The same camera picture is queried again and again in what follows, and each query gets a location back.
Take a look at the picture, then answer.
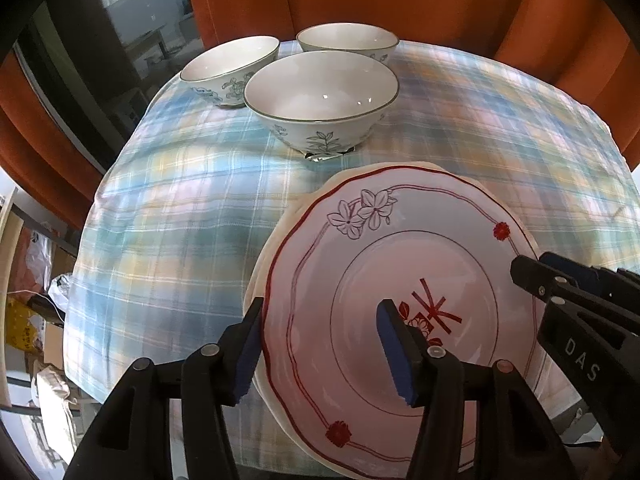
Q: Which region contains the white plastic bag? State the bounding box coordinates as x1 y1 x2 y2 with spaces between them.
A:
46 272 77 322

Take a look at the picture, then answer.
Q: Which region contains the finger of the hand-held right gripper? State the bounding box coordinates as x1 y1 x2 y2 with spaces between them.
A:
539 251 640 306
510 255 640 332

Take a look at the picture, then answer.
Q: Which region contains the pastel plaid tablecloth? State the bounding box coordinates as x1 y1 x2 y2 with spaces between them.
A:
62 37 632 472

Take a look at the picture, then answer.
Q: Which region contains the white bowl with blue flowers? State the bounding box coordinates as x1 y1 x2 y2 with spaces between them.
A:
296 23 399 67
244 51 399 154
180 36 281 109

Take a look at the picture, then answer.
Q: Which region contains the dark glass door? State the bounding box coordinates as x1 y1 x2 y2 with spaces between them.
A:
10 0 211 171

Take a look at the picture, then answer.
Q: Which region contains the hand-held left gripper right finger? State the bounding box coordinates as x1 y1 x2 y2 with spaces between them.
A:
376 299 581 480

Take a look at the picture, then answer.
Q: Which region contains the light wooden shelf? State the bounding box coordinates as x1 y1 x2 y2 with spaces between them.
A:
0 189 27 283

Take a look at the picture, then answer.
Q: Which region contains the yellow packet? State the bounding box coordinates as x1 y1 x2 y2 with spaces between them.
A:
4 302 37 357

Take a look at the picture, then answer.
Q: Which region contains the white plate with red pattern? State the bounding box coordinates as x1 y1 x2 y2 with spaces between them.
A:
262 169 548 480
242 160 542 476

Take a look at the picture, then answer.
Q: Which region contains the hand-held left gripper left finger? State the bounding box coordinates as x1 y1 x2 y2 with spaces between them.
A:
62 297 265 480

